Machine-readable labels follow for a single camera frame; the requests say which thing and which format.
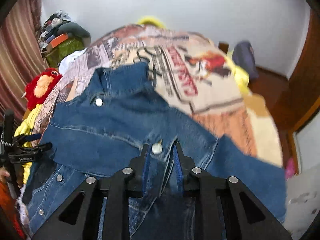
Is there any blue denim jacket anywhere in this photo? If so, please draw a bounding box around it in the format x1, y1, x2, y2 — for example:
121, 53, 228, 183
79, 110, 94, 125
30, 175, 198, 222
23, 62, 286, 239

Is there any yellow fleece blanket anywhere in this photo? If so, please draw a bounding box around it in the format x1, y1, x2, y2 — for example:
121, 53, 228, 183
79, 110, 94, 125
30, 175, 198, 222
13, 103, 43, 185

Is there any red plush toy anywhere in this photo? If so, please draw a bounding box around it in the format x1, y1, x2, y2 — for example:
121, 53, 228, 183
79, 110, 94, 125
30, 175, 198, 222
22, 68, 62, 110

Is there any red striped curtain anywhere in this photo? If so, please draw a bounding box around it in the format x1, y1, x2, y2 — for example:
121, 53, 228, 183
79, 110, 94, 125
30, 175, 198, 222
1, 0, 48, 127

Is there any white crumpled cloth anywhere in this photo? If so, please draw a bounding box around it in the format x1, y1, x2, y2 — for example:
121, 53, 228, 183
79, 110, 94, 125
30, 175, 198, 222
59, 48, 87, 76

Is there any green patterned storage box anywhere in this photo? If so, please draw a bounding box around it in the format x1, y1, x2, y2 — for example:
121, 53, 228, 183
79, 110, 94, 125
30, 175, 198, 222
44, 38, 85, 68

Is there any orange shoe box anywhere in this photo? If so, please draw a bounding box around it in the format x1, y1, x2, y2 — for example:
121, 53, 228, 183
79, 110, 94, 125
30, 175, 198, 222
46, 33, 68, 51

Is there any wooden wardrobe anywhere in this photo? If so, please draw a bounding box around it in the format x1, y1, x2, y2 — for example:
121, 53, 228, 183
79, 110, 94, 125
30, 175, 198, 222
271, 10, 319, 174

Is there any grey neck pillow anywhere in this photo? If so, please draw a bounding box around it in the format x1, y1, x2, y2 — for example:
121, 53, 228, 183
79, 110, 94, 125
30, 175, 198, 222
56, 22, 91, 47

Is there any newspaper print bed cover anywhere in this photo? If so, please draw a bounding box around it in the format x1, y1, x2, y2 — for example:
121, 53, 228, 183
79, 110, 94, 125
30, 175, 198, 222
34, 24, 283, 167

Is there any purple grey backpack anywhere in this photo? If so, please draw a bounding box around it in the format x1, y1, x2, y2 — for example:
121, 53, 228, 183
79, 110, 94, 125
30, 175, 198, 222
232, 40, 259, 80

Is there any yellow bed headboard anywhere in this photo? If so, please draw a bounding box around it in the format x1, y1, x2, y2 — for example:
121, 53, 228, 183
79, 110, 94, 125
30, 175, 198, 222
137, 16, 166, 29

